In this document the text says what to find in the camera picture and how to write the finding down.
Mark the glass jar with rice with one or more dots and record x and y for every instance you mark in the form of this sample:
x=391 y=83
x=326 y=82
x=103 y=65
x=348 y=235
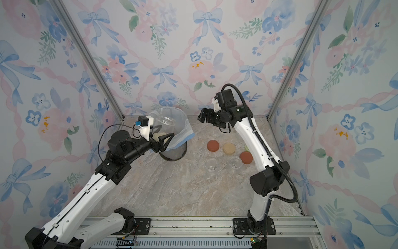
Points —
x=211 y=165

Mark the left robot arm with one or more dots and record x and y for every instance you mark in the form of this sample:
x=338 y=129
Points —
x=64 y=230

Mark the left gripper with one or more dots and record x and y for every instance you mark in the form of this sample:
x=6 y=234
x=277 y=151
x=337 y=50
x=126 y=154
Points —
x=161 y=146

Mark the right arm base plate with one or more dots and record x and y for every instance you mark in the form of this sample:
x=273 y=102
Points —
x=246 y=226

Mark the black mesh trash bin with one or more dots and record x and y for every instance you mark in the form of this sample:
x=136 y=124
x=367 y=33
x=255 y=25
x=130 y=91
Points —
x=175 y=154

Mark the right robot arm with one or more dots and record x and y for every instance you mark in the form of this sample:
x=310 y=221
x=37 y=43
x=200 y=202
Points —
x=260 y=207

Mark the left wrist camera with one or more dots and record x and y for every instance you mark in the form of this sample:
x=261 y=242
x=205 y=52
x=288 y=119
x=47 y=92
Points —
x=144 y=124

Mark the white trash bag liner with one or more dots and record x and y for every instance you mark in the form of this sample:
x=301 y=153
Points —
x=185 y=131

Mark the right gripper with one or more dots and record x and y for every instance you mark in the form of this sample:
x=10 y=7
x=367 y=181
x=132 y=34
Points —
x=210 y=119

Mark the aluminium front rail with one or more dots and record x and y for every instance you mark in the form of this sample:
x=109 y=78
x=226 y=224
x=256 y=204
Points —
x=202 y=232

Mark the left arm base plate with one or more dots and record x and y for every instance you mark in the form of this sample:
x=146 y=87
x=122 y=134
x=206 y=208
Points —
x=140 y=226

